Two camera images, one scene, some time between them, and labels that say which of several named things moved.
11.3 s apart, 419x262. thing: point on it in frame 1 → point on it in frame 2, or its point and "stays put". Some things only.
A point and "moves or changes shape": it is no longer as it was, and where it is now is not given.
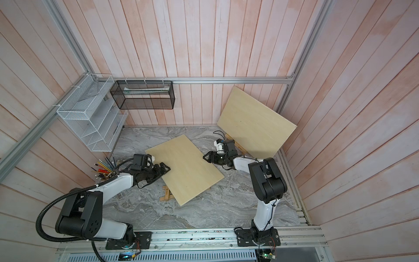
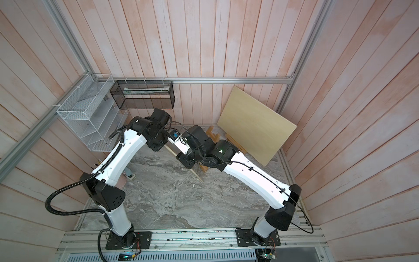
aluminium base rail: (291, 238) stays put
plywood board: (245, 119) stays put
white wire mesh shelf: (83, 107) stays put
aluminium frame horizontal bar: (225, 79) stays put
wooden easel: (240, 149) stays put
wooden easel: (167, 194) → (216, 138)
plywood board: (191, 173) moves or changes shape
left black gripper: (159, 173) → (157, 147)
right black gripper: (211, 157) → (184, 160)
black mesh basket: (144, 94) stays put
